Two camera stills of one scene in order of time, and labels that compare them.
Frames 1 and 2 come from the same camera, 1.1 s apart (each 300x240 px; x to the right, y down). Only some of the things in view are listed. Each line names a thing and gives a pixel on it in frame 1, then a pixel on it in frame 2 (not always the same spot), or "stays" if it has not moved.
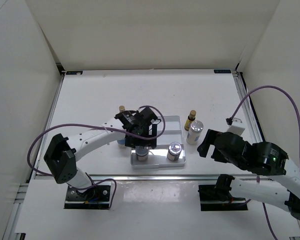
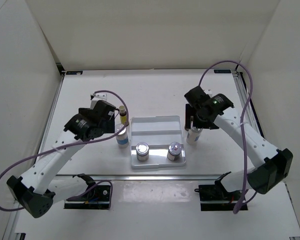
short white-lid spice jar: (174, 151) stays
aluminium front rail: (194, 177) stays
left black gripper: (132, 142) -> (109, 125)
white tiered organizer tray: (157, 157) stays
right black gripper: (203, 148) -> (190, 112)
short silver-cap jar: (142, 154) stays
